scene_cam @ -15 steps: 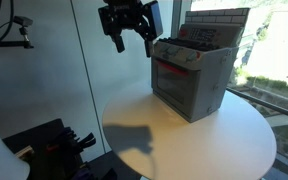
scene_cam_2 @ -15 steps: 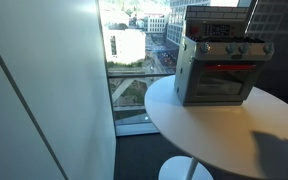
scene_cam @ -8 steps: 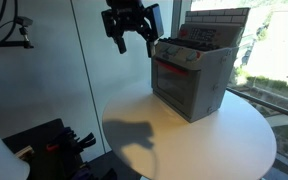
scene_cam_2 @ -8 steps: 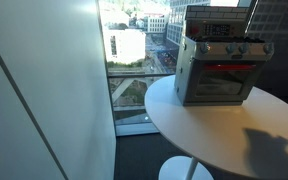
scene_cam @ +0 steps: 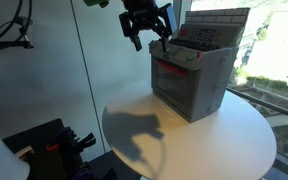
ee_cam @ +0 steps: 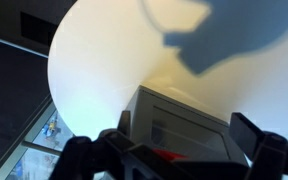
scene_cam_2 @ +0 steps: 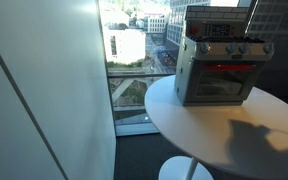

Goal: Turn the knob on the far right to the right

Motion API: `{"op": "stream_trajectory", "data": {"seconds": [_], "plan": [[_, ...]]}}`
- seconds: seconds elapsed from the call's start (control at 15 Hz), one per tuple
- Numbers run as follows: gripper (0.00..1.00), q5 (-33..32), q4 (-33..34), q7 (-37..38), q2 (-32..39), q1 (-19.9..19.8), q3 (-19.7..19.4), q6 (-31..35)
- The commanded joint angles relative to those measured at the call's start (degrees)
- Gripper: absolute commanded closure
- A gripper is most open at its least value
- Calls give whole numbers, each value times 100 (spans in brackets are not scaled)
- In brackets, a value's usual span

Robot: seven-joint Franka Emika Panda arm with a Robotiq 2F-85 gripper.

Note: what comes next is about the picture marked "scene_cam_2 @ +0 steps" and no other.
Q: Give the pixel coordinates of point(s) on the white building outside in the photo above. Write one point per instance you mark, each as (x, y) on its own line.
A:
(124, 45)

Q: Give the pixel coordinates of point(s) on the light blue oven knob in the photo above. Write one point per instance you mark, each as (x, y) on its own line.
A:
(268, 48)
(204, 47)
(244, 48)
(231, 48)

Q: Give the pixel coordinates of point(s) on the glass office building outside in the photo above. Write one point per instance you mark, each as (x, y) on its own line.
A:
(175, 23)

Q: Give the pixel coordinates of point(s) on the black ribbed stovetop grill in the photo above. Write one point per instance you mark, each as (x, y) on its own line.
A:
(227, 39)

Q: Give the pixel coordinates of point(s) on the white table pedestal base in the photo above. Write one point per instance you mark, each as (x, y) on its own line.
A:
(180, 169)

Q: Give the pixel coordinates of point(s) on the grey toy oven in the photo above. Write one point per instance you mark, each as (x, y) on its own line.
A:
(187, 76)

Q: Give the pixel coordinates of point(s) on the red timer knob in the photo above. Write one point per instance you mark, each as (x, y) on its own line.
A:
(194, 30)

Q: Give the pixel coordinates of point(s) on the black oven keypad panel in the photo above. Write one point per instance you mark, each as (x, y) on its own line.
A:
(216, 30)

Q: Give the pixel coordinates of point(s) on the black stovetop burner grate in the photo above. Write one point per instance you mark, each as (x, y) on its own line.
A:
(254, 39)

